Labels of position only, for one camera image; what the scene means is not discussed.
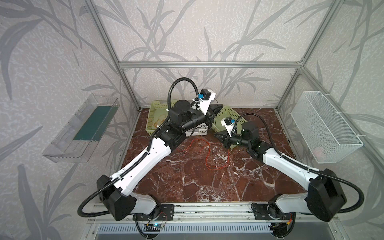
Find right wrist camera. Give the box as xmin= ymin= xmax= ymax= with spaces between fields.
xmin=221 ymin=117 xmax=237 ymax=137

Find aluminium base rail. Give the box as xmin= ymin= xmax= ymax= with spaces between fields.
xmin=86 ymin=201 xmax=343 ymax=224

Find arm conduit hose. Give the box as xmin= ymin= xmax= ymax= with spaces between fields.
xmin=233 ymin=112 xmax=365 ymax=214
xmin=77 ymin=77 xmax=200 ymax=218

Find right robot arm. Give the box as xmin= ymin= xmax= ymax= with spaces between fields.
xmin=215 ymin=117 xmax=347 ymax=222

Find light green basket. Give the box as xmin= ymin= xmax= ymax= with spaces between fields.
xmin=212 ymin=106 xmax=247 ymax=149
xmin=146 ymin=100 xmax=168 ymax=135

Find aluminium cage frame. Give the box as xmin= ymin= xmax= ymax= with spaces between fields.
xmin=87 ymin=1 xmax=384 ymax=173

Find right light green basket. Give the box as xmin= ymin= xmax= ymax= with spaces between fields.
xmin=212 ymin=106 xmax=247 ymax=149

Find white perforated basket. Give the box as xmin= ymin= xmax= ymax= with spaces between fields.
xmin=182 ymin=121 xmax=209 ymax=137

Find white wire mesh basket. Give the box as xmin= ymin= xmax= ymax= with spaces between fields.
xmin=291 ymin=91 xmax=364 ymax=164

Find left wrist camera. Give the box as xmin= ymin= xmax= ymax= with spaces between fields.
xmin=192 ymin=89 xmax=216 ymax=116

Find left light green basket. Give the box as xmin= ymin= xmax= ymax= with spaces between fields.
xmin=146 ymin=100 xmax=168 ymax=135

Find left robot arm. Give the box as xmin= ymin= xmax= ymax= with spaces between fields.
xmin=97 ymin=100 xmax=223 ymax=221

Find red cable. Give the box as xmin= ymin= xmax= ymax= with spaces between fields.
xmin=182 ymin=137 xmax=232 ymax=172

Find right arm conduit hose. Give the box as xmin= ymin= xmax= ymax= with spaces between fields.
xmin=233 ymin=112 xmax=365 ymax=214

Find clear plastic wall shelf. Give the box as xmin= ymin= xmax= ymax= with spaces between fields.
xmin=43 ymin=94 xmax=120 ymax=163

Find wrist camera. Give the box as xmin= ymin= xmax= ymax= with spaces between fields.
xmin=221 ymin=117 xmax=237 ymax=137
xmin=192 ymin=89 xmax=216 ymax=116

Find left arm conduit hose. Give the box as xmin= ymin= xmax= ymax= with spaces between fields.
xmin=77 ymin=77 xmax=200 ymax=218

